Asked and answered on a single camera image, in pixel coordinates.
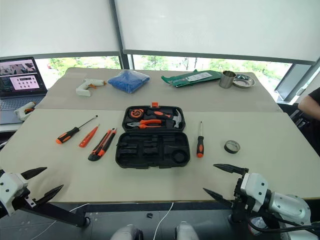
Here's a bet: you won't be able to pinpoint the black office chair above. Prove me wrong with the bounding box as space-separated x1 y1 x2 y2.
278 101 313 141

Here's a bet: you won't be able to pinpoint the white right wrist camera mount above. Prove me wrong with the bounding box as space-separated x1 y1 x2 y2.
241 172 270 213

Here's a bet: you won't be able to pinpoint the orange black utility knife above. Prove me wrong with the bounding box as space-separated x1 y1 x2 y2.
87 127 117 162

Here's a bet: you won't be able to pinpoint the long shaft screwdriver black orange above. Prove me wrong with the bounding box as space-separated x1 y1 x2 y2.
55 115 99 145

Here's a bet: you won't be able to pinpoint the grey slanted window post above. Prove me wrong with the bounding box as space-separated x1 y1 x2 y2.
274 63 314 103

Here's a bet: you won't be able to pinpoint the white roller blind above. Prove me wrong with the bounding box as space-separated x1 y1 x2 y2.
114 0 320 66
0 0 123 60

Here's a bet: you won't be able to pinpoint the orange black tape measure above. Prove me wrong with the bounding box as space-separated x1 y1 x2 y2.
130 108 145 119

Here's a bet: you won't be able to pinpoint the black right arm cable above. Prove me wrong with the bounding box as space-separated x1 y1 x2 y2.
247 216 320 235

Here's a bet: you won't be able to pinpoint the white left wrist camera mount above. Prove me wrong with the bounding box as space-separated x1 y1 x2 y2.
0 171 28 217

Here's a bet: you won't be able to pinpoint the short shaft screwdriver black orange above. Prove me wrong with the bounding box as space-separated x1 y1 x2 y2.
196 120 206 158

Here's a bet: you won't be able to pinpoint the orange handled combination pliers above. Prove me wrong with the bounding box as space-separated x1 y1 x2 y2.
126 119 163 130

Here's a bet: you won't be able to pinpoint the black tool case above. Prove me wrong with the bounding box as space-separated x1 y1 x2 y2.
115 101 191 170

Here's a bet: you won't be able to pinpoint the stainless steel cup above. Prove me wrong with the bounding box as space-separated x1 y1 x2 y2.
219 70 237 89

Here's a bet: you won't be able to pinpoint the orange voltage tester pen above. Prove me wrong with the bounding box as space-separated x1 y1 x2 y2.
78 124 101 148

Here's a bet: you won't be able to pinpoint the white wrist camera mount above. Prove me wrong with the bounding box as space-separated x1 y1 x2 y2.
241 172 270 213
0 171 28 217

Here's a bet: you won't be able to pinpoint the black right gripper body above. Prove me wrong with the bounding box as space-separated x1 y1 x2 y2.
231 171 254 216

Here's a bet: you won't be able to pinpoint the grey rounded shape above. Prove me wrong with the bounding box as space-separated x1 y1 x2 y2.
111 224 144 240
174 221 200 240

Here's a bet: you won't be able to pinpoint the grey window mullion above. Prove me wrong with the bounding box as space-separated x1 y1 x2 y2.
108 0 134 70

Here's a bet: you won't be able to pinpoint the stainless steel bowl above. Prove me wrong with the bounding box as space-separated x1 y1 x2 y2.
232 74 256 89

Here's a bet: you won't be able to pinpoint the white hot glue gun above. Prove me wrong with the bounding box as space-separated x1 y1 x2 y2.
75 78 107 97
14 101 37 122

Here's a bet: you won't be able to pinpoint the black electrical tape roll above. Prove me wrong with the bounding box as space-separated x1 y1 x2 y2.
223 139 241 154

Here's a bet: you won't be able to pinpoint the claw hammer orange black grip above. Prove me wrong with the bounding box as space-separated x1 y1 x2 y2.
145 107 185 130

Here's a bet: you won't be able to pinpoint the blue mesh bag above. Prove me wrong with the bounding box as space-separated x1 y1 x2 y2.
107 69 151 95

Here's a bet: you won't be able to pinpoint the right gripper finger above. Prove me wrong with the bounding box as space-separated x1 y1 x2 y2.
213 163 250 176
202 187 236 208

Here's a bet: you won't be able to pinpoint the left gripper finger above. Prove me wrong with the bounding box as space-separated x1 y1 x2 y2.
20 166 48 180
34 184 65 206

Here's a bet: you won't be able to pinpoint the green package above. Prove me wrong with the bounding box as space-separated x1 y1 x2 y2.
161 70 223 88

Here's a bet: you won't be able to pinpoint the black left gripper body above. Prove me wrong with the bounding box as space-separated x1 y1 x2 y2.
11 187 36 211

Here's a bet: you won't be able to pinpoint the white cable under table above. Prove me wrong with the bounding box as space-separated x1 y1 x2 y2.
153 201 175 240

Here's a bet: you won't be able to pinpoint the open laptop computer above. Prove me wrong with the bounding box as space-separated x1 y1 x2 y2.
0 56 48 125

